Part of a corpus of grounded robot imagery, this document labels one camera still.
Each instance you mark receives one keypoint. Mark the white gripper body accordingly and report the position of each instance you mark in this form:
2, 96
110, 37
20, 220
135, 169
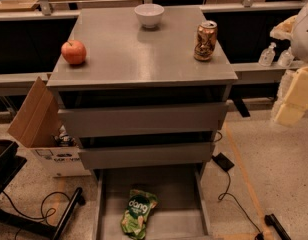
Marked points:
304, 37

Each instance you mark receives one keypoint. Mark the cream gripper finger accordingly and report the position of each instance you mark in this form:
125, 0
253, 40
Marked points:
297, 94
287, 114

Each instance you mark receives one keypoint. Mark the green rice chip bag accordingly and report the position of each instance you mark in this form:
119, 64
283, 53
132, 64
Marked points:
135, 216

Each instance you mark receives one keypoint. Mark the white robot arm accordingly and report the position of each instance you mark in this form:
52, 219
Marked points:
299, 48

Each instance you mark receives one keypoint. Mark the grey open bottom drawer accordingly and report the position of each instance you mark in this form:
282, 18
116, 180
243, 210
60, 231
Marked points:
165, 202

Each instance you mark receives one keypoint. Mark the grey drawer cabinet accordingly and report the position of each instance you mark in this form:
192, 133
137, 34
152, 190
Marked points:
128, 65

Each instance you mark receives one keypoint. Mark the grey middle drawer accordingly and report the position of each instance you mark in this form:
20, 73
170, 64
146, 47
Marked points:
140, 156

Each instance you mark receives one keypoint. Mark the grey top drawer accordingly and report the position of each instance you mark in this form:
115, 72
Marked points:
141, 120

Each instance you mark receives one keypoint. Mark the right clear sanitizer bottle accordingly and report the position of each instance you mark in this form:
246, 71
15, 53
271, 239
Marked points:
286, 58

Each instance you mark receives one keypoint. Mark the clear sanitizer bottle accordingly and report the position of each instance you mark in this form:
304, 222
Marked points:
267, 55
286, 58

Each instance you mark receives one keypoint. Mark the left clear sanitizer bottle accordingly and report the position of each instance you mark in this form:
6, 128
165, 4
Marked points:
267, 55

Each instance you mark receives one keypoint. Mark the gold beverage can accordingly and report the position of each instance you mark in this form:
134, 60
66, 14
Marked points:
205, 40

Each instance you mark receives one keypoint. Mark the black power adapter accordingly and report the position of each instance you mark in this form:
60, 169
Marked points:
223, 162

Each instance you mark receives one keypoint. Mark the black floor bar right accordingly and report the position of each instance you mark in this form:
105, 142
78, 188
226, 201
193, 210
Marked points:
271, 220

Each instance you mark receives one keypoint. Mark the white ceramic bowl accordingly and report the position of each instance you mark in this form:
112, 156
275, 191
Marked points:
149, 15

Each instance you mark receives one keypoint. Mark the red apple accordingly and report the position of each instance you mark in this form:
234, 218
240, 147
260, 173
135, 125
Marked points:
74, 52

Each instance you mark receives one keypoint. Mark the brown cardboard box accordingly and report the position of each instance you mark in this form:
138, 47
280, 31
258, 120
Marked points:
38, 128

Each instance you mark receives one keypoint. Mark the black bin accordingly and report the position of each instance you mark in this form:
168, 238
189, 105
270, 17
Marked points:
10, 162

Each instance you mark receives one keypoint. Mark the black cart base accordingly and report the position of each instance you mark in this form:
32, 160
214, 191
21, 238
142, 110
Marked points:
36, 227

